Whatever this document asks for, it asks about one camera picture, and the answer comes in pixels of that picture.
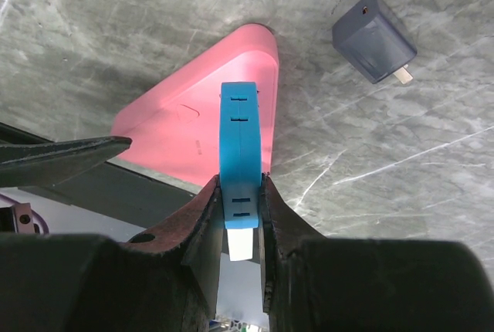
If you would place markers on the blue square plug adapter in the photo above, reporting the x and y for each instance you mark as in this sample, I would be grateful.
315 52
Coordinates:
240 154

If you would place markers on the white square plug adapter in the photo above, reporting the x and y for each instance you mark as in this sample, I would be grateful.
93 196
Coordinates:
240 244

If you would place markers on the pink triangular power strip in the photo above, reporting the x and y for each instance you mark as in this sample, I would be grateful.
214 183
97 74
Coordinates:
174 126

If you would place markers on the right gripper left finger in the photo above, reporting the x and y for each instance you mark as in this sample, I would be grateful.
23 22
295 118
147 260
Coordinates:
164 279

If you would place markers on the small grey plug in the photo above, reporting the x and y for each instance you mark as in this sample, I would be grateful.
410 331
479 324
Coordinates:
373 40

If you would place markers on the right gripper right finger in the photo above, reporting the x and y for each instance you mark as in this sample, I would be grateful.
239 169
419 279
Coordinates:
314 283

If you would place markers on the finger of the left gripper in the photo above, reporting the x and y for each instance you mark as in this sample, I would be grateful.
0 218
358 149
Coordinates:
51 163

